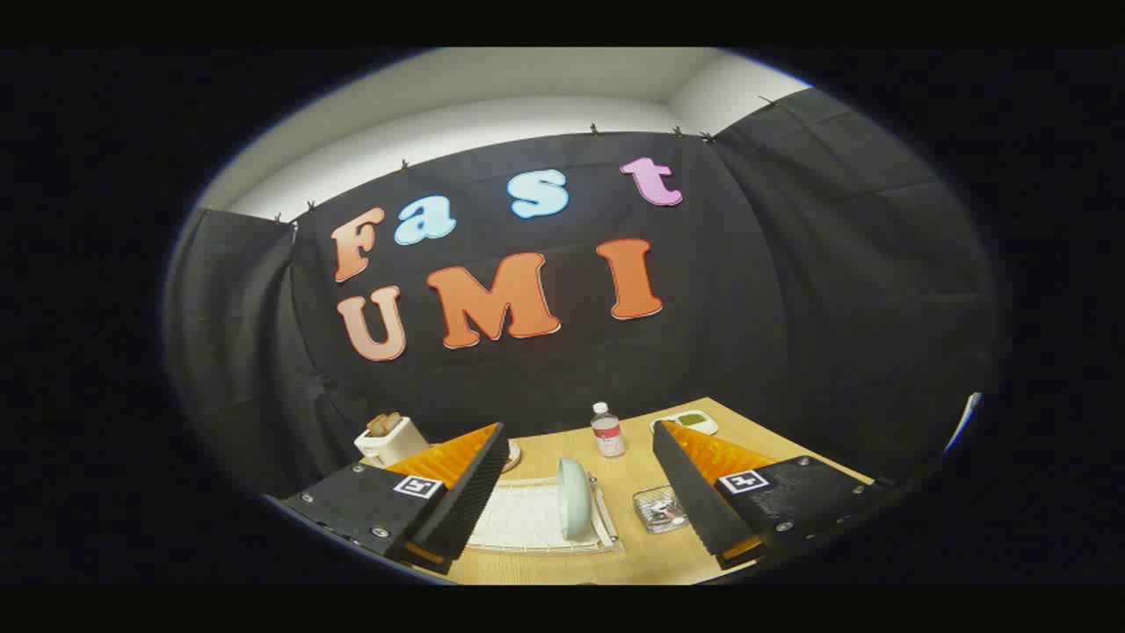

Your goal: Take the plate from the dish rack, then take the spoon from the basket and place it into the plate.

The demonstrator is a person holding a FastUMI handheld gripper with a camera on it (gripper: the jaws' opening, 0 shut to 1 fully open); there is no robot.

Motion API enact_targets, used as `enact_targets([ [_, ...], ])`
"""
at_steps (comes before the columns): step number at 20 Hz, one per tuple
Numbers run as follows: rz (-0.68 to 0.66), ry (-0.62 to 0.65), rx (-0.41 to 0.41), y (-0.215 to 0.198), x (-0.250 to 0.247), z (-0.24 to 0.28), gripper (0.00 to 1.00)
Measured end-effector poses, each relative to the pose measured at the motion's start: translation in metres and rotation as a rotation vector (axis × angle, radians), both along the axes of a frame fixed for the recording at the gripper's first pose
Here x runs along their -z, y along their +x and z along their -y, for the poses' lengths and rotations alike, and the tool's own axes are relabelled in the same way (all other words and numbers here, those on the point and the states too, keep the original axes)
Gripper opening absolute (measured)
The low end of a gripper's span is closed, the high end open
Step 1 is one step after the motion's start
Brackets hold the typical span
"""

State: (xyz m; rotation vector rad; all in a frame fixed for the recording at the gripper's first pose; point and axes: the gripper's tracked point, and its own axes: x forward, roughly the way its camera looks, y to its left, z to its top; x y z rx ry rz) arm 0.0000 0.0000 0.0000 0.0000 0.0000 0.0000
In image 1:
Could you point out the white panel with blue edge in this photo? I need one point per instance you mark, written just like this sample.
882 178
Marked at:
962 422

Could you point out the light green plate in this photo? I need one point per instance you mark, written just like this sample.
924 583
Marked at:
574 497

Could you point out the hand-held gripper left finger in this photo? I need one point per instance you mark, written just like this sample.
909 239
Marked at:
470 501

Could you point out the clear plastic water bottle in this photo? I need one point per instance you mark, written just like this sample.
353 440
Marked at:
608 435

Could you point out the brown toast slice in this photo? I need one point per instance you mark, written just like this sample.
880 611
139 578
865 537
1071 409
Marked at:
376 426
393 421

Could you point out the white toaster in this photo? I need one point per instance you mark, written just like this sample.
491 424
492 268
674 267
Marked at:
395 444

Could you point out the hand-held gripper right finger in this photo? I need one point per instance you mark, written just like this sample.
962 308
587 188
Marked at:
694 492

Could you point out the beige plate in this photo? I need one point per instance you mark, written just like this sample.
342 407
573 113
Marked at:
512 455

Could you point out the white divided dish with seeds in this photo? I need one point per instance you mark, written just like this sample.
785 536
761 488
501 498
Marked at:
694 422

